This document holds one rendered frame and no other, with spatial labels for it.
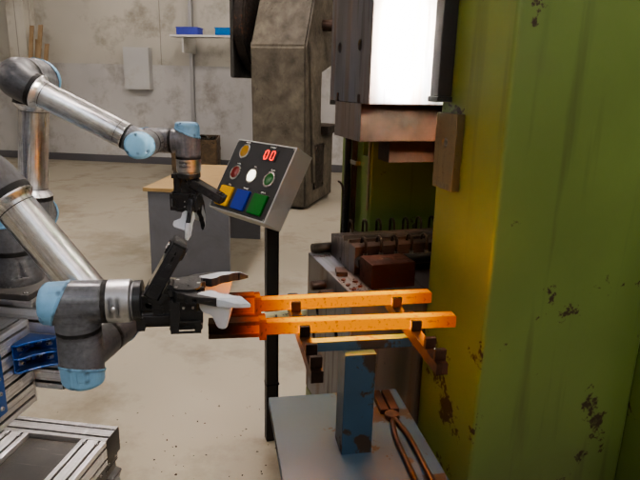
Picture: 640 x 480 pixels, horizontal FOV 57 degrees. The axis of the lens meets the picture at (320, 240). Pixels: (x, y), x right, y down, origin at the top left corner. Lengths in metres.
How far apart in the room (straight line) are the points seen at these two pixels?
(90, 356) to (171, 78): 9.11
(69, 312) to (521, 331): 0.91
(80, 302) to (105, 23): 9.62
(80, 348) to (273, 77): 5.61
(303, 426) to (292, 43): 5.47
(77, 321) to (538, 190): 0.91
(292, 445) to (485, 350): 0.45
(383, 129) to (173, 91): 8.65
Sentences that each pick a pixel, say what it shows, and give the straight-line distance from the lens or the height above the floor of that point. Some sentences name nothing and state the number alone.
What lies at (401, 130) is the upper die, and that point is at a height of 1.30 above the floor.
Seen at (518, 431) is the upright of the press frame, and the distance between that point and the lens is 1.49.
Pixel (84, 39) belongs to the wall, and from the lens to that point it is 10.73.
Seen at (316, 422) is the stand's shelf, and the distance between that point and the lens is 1.29.
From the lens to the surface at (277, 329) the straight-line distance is 1.07.
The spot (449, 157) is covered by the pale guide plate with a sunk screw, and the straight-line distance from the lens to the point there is 1.34.
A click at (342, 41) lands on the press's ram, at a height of 1.52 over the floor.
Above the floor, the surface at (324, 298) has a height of 0.99.
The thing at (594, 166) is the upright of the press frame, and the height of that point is 1.26.
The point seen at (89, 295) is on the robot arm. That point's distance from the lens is 1.05.
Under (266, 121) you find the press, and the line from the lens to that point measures 6.59.
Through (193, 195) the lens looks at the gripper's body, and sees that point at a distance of 1.83.
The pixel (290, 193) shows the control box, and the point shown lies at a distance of 1.98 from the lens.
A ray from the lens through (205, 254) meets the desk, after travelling 4.29.
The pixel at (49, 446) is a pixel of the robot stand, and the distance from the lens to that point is 2.27.
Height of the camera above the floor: 1.42
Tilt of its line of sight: 15 degrees down
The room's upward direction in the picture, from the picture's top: 1 degrees clockwise
